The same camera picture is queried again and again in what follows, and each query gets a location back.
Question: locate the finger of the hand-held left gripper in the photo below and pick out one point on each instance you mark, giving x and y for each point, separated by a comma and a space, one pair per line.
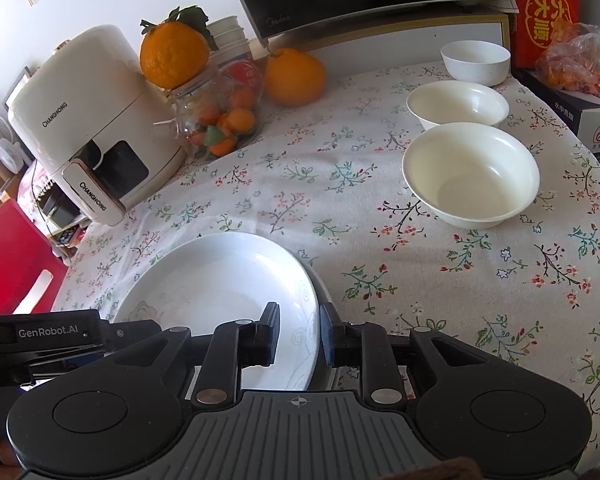
130, 332

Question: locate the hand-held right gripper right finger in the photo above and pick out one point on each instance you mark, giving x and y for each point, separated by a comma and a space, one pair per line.
327, 340

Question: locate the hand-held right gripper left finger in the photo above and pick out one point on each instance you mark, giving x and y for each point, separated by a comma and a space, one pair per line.
273, 335

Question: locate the blue patterned plate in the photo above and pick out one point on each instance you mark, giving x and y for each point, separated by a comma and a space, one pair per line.
324, 294

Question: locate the white plate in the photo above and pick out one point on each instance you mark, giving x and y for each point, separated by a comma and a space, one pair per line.
220, 280

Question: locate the large white bowl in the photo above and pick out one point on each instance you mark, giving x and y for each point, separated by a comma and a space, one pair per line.
470, 175

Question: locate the medium white bowl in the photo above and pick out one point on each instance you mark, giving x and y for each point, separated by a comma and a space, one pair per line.
455, 102

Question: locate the small white bowl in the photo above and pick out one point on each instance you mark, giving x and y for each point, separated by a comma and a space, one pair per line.
475, 62

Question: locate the red plastic chair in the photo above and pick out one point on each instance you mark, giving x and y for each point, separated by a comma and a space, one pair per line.
10, 255

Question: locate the black device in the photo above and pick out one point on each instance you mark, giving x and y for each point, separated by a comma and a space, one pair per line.
55, 205

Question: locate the floral tablecloth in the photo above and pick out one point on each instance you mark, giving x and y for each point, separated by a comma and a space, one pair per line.
330, 185

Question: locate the glass jar of small oranges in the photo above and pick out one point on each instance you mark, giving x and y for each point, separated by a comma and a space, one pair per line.
215, 110

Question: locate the white air fryer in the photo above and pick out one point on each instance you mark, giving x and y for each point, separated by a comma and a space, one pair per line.
95, 100

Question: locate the framed picture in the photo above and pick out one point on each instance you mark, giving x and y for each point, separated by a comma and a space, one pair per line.
17, 80

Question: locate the large orange with leaves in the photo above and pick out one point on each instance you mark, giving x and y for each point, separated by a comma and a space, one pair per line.
172, 57

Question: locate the stack of white paper cups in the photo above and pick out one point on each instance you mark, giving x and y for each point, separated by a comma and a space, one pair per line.
227, 40

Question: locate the black and white cardboard box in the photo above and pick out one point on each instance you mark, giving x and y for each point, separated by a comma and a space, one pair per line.
595, 135

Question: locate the plastic bag of small oranges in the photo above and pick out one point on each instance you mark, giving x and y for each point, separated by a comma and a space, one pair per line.
575, 70

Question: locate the red gift box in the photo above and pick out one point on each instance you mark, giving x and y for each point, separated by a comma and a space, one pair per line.
545, 15

